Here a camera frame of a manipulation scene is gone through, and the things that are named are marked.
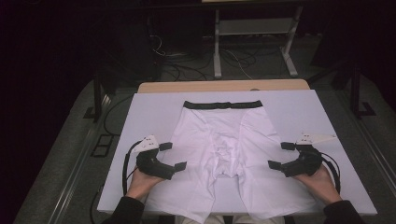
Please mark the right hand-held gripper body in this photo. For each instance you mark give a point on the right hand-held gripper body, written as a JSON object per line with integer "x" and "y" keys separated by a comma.
{"x": 306, "y": 160}

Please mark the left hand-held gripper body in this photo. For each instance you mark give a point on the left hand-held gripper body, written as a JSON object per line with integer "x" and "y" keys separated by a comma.
{"x": 148, "y": 161}

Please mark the white shorts with black waistband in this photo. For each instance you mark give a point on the white shorts with black waistband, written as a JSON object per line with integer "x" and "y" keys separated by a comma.
{"x": 224, "y": 140}

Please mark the person's left hand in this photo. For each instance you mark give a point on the person's left hand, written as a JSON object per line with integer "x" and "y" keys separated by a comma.
{"x": 141, "y": 183}

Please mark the person's right hand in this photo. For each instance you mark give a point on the person's right hand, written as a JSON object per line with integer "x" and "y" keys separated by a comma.
{"x": 319, "y": 183}

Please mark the white table cover sheet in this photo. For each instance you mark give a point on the white table cover sheet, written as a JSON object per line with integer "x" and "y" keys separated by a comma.
{"x": 149, "y": 118}

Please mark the person's legs in beige trousers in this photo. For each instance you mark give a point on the person's legs in beige trousers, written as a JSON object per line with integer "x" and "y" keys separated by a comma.
{"x": 249, "y": 220}

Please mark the wooden table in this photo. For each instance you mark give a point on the wooden table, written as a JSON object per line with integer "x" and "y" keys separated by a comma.
{"x": 218, "y": 85}

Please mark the black metal stand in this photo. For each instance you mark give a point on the black metal stand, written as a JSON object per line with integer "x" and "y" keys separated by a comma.
{"x": 97, "y": 93}
{"x": 356, "y": 93}

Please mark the white metal stand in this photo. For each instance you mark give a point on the white metal stand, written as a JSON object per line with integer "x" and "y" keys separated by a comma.
{"x": 255, "y": 26}

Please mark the metal floor rail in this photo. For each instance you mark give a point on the metal floor rail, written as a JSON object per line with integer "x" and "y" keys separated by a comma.
{"x": 376, "y": 149}
{"x": 77, "y": 165}

